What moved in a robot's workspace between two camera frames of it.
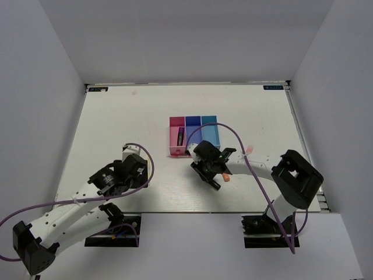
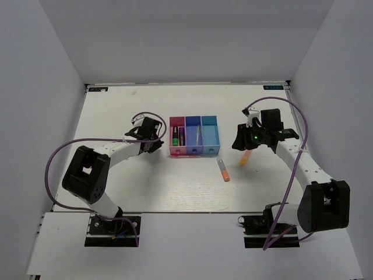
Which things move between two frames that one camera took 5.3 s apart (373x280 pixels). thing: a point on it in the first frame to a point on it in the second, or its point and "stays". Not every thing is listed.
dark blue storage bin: x=192 y=123 stays
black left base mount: x=126 y=234 stays
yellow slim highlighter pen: x=149 y=169 to x=199 y=136
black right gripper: x=208 y=177 to x=242 y=142
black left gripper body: x=137 y=181 to x=155 y=145
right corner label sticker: x=273 y=87 stays
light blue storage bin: x=210 y=132 stays
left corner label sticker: x=98 y=89 stays
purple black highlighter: x=180 y=136 stays
